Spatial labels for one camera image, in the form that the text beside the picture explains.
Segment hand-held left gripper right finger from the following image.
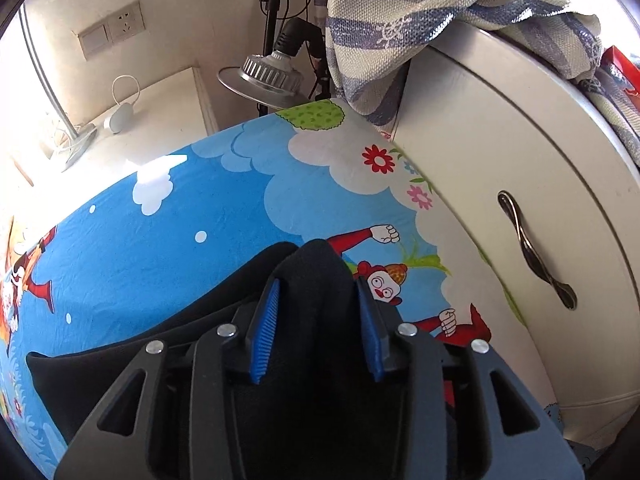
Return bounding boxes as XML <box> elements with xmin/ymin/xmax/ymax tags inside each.
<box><xmin>354</xmin><ymin>276</ymin><xmax>586</xmax><ymax>480</ymax></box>

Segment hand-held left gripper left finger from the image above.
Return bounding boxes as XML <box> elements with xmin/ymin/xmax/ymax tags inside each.
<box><xmin>54</xmin><ymin>278</ymin><xmax>282</xmax><ymax>480</ymax></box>

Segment black pants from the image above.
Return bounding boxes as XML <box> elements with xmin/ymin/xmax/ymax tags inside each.
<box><xmin>25</xmin><ymin>239</ymin><xmax>453</xmax><ymax>480</ymax></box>

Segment blue cartoon printed bedsheet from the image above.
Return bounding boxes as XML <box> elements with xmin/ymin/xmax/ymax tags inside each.
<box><xmin>0</xmin><ymin>99</ymin><xmax>562</xmax><ymax>461</ymax></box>

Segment white curved cabinet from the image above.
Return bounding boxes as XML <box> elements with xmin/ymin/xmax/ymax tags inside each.
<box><xmin>392</xmin><ymin>22</ymin><xmax>640</xmax><ymax>451</ymax></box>

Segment white nightstand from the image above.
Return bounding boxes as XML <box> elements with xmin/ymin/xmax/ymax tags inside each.
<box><xmin>10</xmin><ymin>66</ymin><xmax>221</xmax><ymax>191</ymax></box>

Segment silver finned lamp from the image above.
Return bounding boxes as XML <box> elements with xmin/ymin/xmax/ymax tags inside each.
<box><xmin>217</xmin><ymin>17</ymin><xmax>326</xmax><ymax>111</ymax></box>

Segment silver desk lamp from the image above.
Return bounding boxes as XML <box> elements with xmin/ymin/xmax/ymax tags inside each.
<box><xmin>19</xmin><ymin>5</ymin><xmax>99</xmax><ymax>172</ymax></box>

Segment blue striped beige towel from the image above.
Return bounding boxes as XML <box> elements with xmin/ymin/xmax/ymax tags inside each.
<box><xmin>325</xmin><ymin>0</ymin><xmax>640</xmax><ymax>166</ymax></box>

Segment red box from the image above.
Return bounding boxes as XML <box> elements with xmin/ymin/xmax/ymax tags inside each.
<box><xmin>597</xmin><ymin>46</ymin><xmax>640</xmax><ymax>97</ymax></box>

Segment metal cabinet handle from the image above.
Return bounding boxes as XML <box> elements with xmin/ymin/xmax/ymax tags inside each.
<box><xmin>497</xmin><ymin>191</ymin><xmax>578</xmax><ymax>310</ymax></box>

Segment white charger with cable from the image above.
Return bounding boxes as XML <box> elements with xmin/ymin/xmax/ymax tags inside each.
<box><xmin>102</xmin><ymin>75</ymin><xmax>141</xmax><ymax>135</ymax></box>

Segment beige wall socket panel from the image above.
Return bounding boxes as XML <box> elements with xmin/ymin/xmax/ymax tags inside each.
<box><xmin>77</xmin><ymin>1</ymin><xmax>146</xmax><ymax>61</ymax></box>

